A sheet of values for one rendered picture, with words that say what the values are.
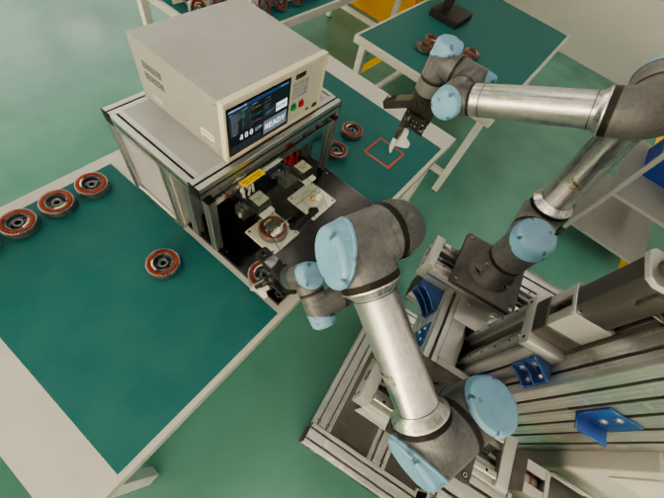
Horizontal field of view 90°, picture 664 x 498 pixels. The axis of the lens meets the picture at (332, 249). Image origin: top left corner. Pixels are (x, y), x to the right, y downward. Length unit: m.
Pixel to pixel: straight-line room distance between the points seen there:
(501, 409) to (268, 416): 1.33
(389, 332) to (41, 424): 1.01
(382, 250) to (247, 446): 1.49
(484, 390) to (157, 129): 1.13
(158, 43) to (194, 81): 0.18
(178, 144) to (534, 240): 1.07
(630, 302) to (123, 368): 1.26
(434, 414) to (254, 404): 1.33
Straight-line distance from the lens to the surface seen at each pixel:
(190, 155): 1.13
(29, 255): 1.52
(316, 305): 0.93
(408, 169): 1.79
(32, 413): 1.31
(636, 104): 0.86
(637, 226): 3.70
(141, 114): 1.29
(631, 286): 0.78
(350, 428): 1.75
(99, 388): 1.25
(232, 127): 1.03
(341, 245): 0.54
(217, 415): 1.92
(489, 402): 0.78
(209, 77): 1.06
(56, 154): 2.93
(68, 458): 1.26
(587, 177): 1.08
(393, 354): 0.63
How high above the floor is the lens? 1.91
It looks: 58 degrees down
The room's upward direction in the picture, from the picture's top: 21 degrees clockwise
